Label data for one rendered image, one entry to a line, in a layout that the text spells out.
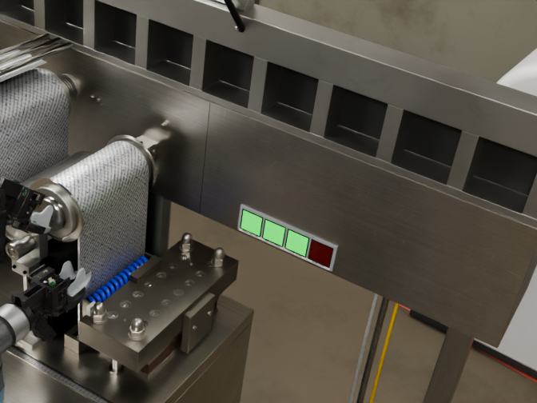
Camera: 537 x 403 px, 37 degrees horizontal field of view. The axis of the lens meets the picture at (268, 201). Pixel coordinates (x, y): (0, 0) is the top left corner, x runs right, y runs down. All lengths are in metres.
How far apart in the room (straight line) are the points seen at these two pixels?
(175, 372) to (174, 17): 0.79
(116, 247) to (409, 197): 0.67
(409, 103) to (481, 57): 2.21
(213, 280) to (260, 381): 1.26
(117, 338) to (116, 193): 0.31
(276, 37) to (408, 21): 2.28
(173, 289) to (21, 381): 0.39
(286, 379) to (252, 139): 1.57
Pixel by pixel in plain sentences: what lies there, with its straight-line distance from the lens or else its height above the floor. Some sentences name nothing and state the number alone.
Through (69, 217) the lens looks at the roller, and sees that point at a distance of 1.69.
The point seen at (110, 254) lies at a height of 1.10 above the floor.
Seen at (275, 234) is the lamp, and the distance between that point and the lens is 1.82.
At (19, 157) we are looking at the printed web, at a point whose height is 1.27.
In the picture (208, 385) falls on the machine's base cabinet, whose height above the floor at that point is 0.79.
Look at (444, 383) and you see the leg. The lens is 2.07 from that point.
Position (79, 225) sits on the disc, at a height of 1.25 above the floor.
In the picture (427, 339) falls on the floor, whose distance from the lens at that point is 3.49.
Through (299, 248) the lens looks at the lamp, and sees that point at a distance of 1.80.
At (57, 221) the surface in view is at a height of 1.25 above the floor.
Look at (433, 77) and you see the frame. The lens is 1.53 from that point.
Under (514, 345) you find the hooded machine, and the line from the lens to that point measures 3.40.
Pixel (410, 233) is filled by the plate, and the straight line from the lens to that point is 1.67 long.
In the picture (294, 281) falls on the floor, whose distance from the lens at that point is 3.60.
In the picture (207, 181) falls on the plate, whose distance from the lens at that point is 1.87.
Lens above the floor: 2.24
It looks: 33 degrees down
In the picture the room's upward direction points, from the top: 9 degrees clockwise
